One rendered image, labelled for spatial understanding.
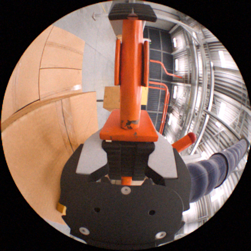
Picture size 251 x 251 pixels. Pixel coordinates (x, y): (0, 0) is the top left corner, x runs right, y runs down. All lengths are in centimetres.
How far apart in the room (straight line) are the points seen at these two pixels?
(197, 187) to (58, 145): 41
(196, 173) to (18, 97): 83
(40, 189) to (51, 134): 10
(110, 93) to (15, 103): 146
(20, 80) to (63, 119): 45
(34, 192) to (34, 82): 54
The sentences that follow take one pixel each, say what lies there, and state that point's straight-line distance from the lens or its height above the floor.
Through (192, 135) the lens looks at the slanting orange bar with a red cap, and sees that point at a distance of 17.
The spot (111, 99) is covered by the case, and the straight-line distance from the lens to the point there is 156.
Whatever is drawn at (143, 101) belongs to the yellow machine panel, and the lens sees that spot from 759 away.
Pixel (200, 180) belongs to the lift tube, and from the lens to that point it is 36.
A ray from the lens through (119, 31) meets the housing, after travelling 16.
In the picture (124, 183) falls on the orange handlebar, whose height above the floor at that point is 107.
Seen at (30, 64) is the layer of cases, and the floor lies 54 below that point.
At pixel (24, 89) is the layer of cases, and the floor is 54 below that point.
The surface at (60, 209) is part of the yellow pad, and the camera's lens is 21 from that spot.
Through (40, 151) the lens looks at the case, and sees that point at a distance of 16.
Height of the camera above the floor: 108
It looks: 2 degrees down
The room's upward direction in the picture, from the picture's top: 93 degrees clockwise
